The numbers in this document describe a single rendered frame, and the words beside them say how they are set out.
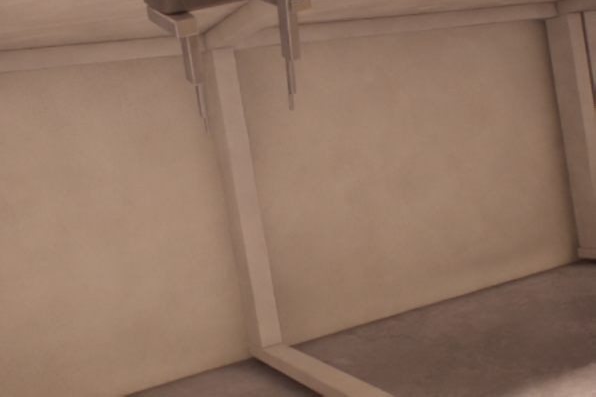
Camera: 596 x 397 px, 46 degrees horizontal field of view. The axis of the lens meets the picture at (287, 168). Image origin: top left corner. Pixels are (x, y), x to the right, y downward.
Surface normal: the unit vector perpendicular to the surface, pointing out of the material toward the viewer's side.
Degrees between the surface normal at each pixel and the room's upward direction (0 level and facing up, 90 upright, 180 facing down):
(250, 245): 90
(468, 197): 90
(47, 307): 90
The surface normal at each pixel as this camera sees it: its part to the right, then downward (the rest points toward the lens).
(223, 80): 0.41, -0.04
